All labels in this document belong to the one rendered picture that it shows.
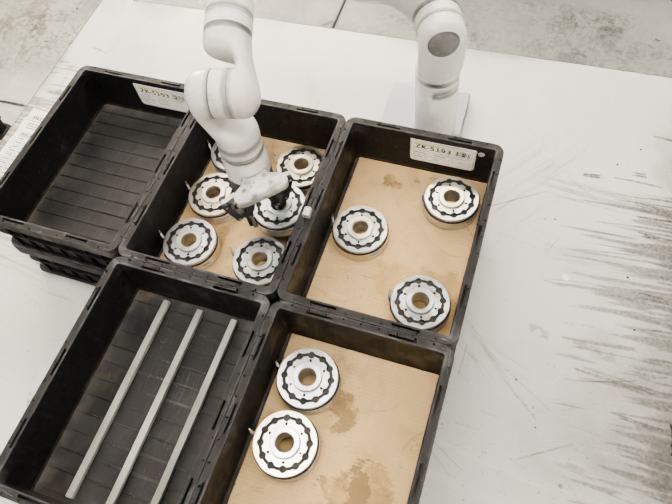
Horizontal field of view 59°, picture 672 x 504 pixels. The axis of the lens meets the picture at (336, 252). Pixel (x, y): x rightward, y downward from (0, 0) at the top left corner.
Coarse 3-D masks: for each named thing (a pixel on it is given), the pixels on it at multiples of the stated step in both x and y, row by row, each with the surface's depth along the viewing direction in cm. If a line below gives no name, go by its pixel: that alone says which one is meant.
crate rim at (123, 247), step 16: (304, 112) 114; (320, 112) 114; (192, 128) 115; (336, 128) 112; (176, 144) 113; (336, 144) 110; (176, 160) 112; (160, 176) 110; (320, 176) 106; (144, 208) 107; (128, 240) 103; (288, 240) 100; (128, 256) 102; (144, 256) 101; (288, 256) 99; (192, 272) 99; (208, 272) 99; (240, 288) 97; (256, 288) 96; (272, 288) 96
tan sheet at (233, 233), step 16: (272, 144) 124; (288, 144) 124; (272, 160) 122; (224, 224) 115; (240, 224) 115; (224, 240) 113; (240, 240) 113; (160, 256) 113; (224, 256) 112; (224, 272) 110
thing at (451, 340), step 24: (360, 120) 112; (456, 144) 108; (480, 144) 107; (312, 216) 102; (480, 216) 100; (480, 240) 97; (288, 264) 98; (336, 312) 93; (360, 312) 93; (456, 312) 92; (432, 336) 90; (456, 336) 90
